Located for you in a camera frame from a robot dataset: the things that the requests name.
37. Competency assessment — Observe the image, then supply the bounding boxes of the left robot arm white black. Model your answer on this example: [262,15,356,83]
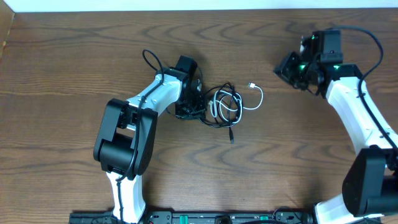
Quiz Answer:
[93,55,204,223]

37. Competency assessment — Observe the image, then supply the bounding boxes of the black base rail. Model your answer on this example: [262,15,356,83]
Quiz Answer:
[68,209,317,224]

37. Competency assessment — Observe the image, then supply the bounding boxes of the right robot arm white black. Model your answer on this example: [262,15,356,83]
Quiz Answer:
[274,26,397,223]

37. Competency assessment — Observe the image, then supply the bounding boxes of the white USB cable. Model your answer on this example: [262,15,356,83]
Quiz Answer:
[208,82,264,125]

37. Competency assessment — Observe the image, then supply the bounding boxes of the black USB cable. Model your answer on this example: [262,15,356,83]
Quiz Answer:
[166,82,244,145]

